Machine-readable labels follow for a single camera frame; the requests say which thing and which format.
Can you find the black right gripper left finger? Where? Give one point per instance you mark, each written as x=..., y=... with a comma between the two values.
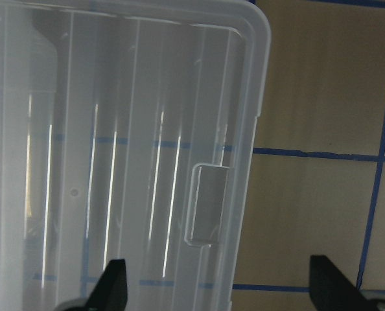
x=111, y=291

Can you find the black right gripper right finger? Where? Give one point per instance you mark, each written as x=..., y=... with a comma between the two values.
x=329, y=289

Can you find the clear plastic box lid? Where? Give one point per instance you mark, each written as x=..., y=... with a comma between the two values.
x=126, y=133

